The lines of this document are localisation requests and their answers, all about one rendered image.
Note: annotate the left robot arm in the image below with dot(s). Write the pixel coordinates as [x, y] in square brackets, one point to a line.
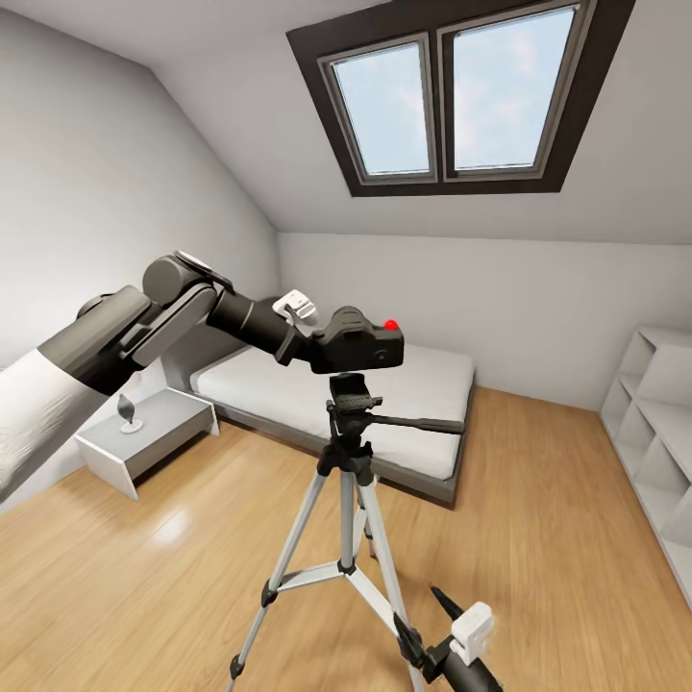
[46, 396]

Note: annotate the table lamp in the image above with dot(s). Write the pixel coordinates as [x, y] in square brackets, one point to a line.
[125, 408]

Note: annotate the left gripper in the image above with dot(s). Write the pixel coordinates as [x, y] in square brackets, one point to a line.
[265, 329]

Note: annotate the fixed window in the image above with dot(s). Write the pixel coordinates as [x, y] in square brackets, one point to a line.
[459, 97]

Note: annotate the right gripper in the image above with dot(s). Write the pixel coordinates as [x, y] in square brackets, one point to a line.
[434, 662]

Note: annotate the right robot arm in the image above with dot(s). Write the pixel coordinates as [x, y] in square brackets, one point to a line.
[457, 657]

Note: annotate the camera tripod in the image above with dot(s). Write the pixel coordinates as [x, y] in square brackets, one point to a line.
[348, 420]

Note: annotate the digital camera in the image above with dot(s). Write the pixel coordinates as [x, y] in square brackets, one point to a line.
[353, 343]

